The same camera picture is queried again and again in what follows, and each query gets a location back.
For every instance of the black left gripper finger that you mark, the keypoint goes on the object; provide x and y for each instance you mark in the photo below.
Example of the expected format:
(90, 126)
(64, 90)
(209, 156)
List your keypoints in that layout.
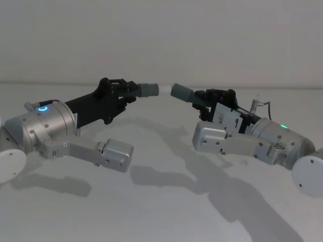
(125, 104)
(123, 84)

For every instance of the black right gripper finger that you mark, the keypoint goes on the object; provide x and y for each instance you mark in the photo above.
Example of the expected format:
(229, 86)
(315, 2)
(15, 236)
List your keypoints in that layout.
(203, 111)
(202, 95)

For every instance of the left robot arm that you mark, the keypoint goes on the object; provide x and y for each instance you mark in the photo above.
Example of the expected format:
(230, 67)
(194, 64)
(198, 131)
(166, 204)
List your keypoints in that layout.
(38, 126)

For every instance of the white table cloth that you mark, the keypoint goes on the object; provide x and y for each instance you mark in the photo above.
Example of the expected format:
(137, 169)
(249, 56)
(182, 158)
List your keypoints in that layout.
(161, 201)

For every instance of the grey plug with ribbed sleeve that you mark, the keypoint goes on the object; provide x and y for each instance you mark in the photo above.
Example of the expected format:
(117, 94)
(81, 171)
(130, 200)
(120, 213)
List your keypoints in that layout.
(147, 90)

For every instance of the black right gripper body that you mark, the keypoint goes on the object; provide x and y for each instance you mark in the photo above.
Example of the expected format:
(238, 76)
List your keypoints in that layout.
(227, 116)

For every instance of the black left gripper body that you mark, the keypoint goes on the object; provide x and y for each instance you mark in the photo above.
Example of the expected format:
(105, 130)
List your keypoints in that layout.
(88, 106)

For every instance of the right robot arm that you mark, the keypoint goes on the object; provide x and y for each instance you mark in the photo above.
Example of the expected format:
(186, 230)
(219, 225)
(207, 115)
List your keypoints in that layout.
(275, 141)

